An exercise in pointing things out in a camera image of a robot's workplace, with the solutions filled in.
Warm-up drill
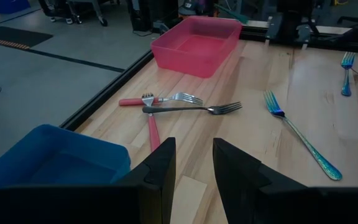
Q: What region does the black metal fork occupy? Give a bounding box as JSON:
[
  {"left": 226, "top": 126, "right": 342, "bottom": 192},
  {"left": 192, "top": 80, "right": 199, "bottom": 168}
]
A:
[{"left": 141, "top": 101, "right": 244, "bottom": 116}]

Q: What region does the pink plastic bin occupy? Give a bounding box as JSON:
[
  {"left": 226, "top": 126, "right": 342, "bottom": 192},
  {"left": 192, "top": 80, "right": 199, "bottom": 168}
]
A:
[{"left": 150, "top": 15, "right": 244, "bottom": 79}]

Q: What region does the blue storage box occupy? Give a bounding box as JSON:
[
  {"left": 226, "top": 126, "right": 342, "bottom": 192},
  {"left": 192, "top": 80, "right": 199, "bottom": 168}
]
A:
[{"left": 0, "top": 0, "right": 31, "bottom": 15}]

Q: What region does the black equipment cabinet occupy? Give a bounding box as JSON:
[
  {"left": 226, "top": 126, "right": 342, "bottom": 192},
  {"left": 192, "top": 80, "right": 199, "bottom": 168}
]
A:
[{"left": 126, "top": 0, "right": 180, "bottom": 32}]

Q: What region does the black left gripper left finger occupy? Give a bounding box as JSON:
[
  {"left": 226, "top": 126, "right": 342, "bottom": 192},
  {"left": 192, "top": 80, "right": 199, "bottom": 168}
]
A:
[{"left": 0, "top": 137, "right": 177, "bottom": 224}]

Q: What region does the blue plastic bin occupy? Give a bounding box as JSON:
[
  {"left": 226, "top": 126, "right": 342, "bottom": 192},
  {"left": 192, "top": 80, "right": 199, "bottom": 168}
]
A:
[{"left": 0, "top": 123, "right": 132, "bottom": 203}]

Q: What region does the black floor mat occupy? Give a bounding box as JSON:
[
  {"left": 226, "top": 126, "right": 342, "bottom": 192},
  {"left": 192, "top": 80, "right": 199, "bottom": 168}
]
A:
[{"left": 0, "top": 26, "right": 54, "bottom": 50}]

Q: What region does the rolling cart with castors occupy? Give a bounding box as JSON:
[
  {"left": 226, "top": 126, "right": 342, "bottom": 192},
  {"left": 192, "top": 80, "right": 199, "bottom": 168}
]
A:
[{"left": 37, "top": 0, "right": 109, "bottom": 27}]

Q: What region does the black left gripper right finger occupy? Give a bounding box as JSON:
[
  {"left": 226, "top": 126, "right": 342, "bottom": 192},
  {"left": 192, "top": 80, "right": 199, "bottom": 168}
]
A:
[{"left": 213, "top": 138, "right": 358, "bottom": 224}]

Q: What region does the red-handled silver fork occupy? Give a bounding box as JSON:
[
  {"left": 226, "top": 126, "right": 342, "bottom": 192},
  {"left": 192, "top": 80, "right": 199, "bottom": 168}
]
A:
[
  {"left": 118, "top": 91, "right": 204, "bottom": 107},
  {"left": 140, "top": 92, "right": 162, "bottom": 153}
]

